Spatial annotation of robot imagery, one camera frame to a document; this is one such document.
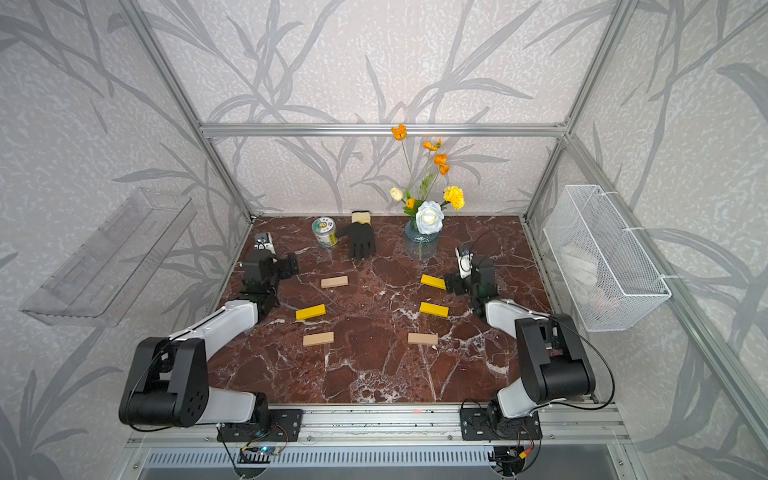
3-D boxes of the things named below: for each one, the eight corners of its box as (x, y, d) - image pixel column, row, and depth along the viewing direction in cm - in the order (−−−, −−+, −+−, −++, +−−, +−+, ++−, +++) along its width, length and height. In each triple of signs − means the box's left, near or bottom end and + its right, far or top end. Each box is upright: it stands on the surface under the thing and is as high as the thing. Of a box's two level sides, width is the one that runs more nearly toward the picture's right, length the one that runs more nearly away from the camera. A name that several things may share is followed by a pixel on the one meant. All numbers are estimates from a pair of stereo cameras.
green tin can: (315, 247, 113) (309, 232, 107) (318, 232, 118) (313, 217, 111) (336, 247, 113) (332, 232, 107) (339, 232, 118) (335, 217, 111)
